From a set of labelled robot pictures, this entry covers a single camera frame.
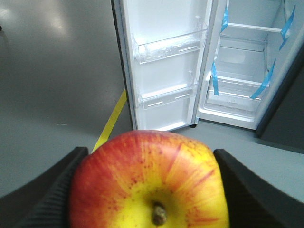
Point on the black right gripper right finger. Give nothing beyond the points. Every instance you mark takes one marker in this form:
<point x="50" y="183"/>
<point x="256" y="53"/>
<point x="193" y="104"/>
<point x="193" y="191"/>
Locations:
<point x="252" y="201"/>

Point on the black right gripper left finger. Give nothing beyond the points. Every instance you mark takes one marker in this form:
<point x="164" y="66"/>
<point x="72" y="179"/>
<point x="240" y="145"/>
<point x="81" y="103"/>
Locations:
<point x="42" y="202"/>

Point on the red yellow apple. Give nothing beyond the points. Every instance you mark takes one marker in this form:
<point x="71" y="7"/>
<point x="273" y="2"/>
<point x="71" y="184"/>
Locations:
<point x="148" y="179"/>

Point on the white open fridge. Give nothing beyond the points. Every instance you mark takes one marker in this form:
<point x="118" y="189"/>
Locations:
<point x="252" y="46"/>

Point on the fridge door with shelves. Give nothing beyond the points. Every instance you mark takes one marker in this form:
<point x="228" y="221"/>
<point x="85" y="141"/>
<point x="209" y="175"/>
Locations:
<point x="164" y="47"/>

